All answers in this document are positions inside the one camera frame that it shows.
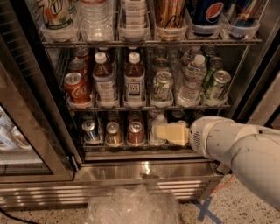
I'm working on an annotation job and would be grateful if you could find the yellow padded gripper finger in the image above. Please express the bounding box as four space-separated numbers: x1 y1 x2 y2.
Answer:
155 121 190 146

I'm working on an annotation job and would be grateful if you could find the clear water bottle shelf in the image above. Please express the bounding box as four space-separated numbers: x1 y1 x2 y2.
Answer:
177 54 207 107
80 0 114 42

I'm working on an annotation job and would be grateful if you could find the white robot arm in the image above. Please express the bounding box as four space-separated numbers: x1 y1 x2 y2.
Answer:
153 115 280 210

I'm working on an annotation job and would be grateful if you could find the small water bottle bottom shelf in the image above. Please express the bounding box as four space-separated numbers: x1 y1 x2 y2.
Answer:
150 114 167 146

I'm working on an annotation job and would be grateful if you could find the red can bottom shelf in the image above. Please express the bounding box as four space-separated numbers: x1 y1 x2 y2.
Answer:
128 122 144 144

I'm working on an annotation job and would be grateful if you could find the brown tea bottle right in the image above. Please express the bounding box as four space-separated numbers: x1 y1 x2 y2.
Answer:
124 52 145 109

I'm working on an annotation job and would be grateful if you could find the brown tea bottle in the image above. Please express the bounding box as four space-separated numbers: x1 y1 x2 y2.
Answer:
93 52 117 102
124 52 145 109

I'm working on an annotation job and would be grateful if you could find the gold can bottom shelf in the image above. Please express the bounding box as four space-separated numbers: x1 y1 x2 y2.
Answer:
106 122 122 144

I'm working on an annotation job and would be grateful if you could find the water bottle behind front one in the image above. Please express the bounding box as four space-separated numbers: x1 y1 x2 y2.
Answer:
182 46 201 66

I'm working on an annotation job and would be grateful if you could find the stainless steel beverage fridge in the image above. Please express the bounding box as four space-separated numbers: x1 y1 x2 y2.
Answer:
0 0 280 207

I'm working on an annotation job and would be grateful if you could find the brown tea bottle left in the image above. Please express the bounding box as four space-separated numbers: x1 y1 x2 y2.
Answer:
93 52 117 102

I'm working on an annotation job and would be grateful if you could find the orange brown bottle top shelf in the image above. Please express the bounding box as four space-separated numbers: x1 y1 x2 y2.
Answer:
154 0 186 29

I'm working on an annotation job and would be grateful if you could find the blue pepsi bottle top shelf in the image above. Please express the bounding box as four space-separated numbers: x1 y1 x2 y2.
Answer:
192 0 224 26

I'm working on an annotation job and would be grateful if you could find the white label bottle top shelf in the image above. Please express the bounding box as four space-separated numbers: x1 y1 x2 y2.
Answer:
121 0 147 38

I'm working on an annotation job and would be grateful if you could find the blue red bottle top right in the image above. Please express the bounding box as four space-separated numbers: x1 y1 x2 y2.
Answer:
229 0 263 40

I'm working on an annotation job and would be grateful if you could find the glass fridge door left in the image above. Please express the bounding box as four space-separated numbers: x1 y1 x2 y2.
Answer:
0 38 74 183

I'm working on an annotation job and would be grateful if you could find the clear water bottle top shelf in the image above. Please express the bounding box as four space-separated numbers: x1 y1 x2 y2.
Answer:
80 0 114 42

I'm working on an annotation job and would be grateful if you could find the white soda bottle top left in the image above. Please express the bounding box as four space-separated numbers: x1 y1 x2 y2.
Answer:
36 0 73 30

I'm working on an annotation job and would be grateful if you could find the white green soda can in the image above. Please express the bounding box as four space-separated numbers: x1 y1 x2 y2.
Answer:
152 71 173 102

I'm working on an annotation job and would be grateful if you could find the green ginger ale can front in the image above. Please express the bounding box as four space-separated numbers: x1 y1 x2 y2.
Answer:
205 70 231 100

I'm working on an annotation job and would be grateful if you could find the silver can behind soda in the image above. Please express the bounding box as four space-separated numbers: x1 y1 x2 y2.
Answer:
152 58 170 73

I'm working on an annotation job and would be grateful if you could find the green can second row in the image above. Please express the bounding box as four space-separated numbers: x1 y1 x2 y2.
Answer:
202 57 224 89

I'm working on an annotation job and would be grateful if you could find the crumpled clear plastic wrap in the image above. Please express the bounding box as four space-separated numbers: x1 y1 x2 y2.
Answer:
84 185 180 224

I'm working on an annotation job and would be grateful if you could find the blue can bottom left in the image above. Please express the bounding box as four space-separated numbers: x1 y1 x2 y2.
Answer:
82 120 100 141

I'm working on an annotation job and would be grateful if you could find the red cola can front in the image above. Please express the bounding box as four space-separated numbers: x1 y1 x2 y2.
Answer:
64 73 90 103

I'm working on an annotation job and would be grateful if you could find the red cola can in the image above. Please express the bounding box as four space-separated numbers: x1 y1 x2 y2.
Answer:
69 59 92 90
74 47 90 64
64 73 90 103

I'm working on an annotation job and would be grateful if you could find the red cola can rear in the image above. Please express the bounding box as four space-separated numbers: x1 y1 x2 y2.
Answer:
74 47 90 64

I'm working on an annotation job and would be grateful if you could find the orange cable on floor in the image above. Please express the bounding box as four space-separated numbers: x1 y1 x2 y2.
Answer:
212 173 236 194

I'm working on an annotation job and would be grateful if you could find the black cable on floor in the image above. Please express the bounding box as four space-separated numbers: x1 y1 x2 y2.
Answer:
0 207 40 224

